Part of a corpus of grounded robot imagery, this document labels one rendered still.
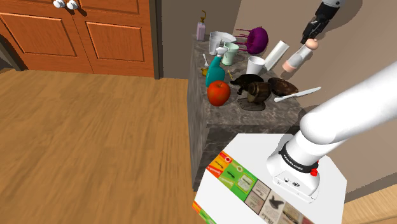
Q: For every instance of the purple jellyfish figure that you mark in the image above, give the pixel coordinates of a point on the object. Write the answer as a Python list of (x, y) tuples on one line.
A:
[(257, 40)]

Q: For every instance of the teal spray bottle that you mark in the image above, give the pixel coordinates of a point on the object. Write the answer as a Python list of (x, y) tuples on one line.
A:
[(214, 73)]

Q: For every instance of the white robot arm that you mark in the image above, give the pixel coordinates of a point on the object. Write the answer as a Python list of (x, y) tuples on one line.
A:
[(347, 114)]

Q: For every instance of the brown barrel mug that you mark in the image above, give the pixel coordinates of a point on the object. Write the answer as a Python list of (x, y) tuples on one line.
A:
[(259, 93)]

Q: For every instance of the thin yellow stick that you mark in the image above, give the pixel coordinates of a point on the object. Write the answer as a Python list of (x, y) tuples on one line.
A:
[(230, 74)]

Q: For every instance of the red apple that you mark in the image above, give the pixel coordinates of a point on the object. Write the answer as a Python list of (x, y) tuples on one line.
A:
[(218, 93)]

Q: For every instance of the orange wooden double door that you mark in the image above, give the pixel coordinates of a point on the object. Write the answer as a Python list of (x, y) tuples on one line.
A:
[(114, 40)]

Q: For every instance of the tall white cup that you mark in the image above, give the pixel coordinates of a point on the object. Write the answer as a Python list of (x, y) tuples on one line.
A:
[(214, 43)]

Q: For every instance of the pink and white bottle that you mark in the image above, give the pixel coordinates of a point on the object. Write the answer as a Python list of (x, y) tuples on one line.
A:
[(297, 59)]

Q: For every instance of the lilac soap dispenser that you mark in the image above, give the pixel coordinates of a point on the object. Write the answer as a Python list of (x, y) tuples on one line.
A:
[(201, 31)]

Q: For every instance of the mint green mug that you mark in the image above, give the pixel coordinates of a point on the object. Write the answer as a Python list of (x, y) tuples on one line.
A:
[(231, 54)]

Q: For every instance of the small yellow object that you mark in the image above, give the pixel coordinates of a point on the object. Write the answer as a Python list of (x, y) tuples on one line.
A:
[(203, 72)]

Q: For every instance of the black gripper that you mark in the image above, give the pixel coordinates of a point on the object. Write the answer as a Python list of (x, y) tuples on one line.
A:
[(321, 17)]

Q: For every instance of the white knife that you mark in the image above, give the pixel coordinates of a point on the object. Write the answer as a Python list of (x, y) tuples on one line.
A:
[(297, 94)]

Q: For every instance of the grey marble counter block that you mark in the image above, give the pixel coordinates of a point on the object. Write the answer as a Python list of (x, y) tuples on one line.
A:
[(263, 116)]

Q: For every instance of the white bowl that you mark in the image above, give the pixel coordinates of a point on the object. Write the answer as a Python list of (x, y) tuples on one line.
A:
[(228, 37)]

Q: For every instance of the dark turtle figure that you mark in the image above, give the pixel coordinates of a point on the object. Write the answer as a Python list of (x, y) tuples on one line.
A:
[(246, 80)]

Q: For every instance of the white patterned robot stand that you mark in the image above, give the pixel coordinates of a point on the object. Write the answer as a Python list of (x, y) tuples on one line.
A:
[(248, 149)]

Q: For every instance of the brown oval lump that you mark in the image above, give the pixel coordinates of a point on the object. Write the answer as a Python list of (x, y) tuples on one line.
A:
[(282, 86)]

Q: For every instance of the white paper cup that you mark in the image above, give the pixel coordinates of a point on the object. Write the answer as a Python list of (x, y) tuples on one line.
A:
[(255, 65)]

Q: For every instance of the white roll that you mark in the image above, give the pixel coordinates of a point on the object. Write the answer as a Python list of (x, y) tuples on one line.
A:
[(276, 56)]

